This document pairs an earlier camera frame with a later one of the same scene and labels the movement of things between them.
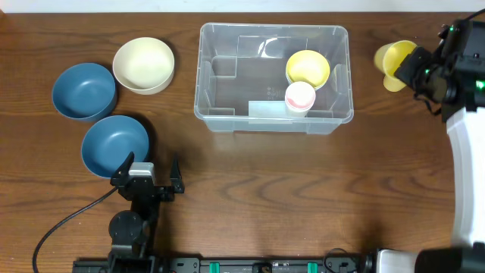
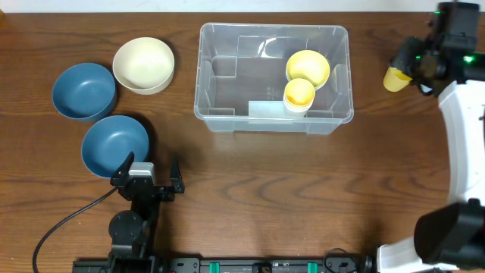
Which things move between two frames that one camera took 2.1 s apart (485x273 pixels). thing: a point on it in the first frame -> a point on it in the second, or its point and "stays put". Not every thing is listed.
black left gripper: [166, 196] stays put
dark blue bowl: [83, 92] stays put
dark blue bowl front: [108, 141] stays put
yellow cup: [389, 58] -> [299, 92]
